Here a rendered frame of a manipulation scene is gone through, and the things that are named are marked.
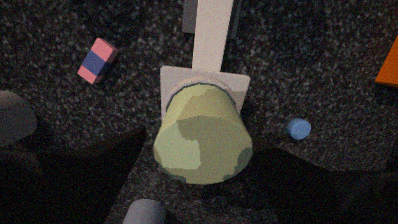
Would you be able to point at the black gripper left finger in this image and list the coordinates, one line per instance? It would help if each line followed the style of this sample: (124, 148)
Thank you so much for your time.
(80, 186)

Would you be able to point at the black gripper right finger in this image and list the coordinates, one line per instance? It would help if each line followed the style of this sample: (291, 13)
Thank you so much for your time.
(303, 193)

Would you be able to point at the pink eraser with blue sleeve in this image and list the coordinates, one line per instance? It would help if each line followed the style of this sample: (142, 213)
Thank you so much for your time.
(97, 61)

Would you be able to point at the blue cylinder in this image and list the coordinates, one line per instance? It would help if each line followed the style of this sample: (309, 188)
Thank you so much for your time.
(298, 128)

